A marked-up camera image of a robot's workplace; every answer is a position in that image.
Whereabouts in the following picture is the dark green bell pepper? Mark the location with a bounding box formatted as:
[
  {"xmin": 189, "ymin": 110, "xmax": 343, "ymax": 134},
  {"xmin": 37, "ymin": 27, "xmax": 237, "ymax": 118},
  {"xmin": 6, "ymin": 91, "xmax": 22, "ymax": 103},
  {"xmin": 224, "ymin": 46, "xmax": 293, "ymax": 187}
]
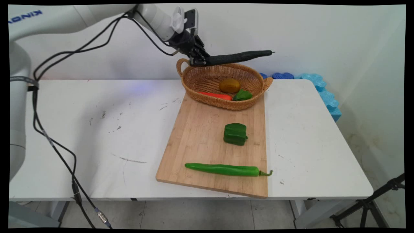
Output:
[{"xmin": 223, "ymin": 123, "xmax": 248, "ymax": 146}]

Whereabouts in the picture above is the dark green cucumber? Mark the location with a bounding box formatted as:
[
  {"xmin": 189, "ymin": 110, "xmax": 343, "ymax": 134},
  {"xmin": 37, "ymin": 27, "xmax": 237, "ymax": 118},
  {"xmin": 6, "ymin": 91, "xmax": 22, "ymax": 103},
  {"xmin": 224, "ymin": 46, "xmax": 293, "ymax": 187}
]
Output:
[{"xmin": 194, "ymin": 50, "xmax": 276, "ymax": 67}]

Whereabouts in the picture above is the wooden cutting board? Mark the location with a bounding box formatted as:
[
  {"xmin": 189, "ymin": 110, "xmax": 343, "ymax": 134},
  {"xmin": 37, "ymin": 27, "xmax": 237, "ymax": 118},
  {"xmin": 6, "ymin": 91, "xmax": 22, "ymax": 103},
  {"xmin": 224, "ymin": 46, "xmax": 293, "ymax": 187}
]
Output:
[{"xmin": 156, "ymin": 92, "xmax": 268, "ymax": 198}]

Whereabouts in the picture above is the white table leg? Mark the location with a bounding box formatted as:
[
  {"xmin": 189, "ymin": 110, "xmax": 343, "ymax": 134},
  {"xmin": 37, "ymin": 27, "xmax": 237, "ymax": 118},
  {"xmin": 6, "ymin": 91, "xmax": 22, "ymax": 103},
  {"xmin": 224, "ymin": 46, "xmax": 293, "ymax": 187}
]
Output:
[
  {"xmin": 289, "ymin": 199, "xmax": 358, "ymax": 229},
  {"xmin": 47, "ymin": 200, "xmax": 70, "ymax": 227}
]

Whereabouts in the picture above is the small light green pepper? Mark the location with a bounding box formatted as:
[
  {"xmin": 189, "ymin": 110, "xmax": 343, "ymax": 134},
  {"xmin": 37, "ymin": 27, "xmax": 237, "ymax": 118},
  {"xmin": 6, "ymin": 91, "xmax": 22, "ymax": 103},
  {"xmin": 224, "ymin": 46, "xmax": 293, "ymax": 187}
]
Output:
[{"xmin": 232, "ymin": 89, "xmax": 253, "ymax": 101}]

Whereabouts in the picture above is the long green chili pepper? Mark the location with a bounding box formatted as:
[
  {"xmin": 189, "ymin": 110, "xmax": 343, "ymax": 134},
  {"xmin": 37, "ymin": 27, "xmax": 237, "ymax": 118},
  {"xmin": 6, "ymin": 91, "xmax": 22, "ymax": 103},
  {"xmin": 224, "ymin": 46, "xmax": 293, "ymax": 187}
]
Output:
[{"xmin": 184, "ymin": 162, "xmax": 274, "ymax": 177}]

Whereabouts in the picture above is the yellow-brown potato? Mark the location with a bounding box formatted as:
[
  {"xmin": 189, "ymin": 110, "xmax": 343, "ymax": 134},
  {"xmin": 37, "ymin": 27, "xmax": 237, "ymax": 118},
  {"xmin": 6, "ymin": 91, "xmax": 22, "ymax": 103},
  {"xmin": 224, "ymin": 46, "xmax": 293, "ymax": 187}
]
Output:
[{"xmin": 219, "ymin": 78, "xmax": 241, "ymax": 93}]

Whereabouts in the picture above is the red orange carrot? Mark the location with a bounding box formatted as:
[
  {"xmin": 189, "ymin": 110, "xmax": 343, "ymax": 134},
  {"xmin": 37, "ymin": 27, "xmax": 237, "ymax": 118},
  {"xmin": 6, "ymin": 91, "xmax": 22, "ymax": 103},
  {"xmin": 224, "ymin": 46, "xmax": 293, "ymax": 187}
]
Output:
[{"xmin": 198, "ymin": 92, "xmax": 232, "ymax": 101}]

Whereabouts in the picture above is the light blue foam piece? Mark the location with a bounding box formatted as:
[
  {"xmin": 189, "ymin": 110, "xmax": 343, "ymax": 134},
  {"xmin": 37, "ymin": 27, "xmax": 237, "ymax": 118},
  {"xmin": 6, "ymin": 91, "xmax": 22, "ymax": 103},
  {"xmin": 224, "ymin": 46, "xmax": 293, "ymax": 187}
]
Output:
[{"xmin": 294, "ymin": 73, "xmax": 342, "ymax": 122}]

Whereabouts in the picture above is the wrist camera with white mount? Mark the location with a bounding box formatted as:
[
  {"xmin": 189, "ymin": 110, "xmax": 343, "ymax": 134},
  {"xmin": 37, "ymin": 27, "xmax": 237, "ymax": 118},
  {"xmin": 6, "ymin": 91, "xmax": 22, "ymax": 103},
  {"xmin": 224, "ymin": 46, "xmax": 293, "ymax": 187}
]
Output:
[{"xmin": 171, "ymin": 6, "xmax": 199, "ymax": 36}]

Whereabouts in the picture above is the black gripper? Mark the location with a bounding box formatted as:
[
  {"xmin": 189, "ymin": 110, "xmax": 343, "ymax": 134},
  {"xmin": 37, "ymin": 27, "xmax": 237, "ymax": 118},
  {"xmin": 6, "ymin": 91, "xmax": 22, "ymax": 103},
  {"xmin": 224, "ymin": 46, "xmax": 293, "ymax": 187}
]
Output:
[{"xmin": 168, "ymin": 28, "xmax": 211, "ymax": 67}]

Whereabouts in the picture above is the woven wicker basket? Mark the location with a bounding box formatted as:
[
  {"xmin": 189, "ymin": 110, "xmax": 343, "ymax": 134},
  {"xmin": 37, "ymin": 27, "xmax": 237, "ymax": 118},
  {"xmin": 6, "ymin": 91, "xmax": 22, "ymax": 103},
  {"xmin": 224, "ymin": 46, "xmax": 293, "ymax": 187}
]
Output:
[{"xmin": 176, "ymin": 58, "xmax": 274, "ymax": 111}]

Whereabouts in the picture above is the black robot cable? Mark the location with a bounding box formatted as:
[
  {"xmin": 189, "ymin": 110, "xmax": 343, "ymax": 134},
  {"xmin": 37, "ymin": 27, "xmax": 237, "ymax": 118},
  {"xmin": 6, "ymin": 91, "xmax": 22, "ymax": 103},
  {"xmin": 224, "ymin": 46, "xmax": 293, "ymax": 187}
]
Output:
[
  {"xmin": 32, "ymin": 10, "xmax": 177, "ymax": 81},
  {"xmin": 32, "ymin": 83, "xmax": 112, "ymax": 229}
]

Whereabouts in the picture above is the black tripod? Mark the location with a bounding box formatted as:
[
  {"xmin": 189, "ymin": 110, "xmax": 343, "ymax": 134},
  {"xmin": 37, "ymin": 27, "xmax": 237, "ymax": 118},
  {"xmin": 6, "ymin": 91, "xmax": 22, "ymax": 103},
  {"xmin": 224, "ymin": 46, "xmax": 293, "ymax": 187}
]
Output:
[{"xmin": 329, "ymin": 173, "xmax": 405, "ymax": 229}]

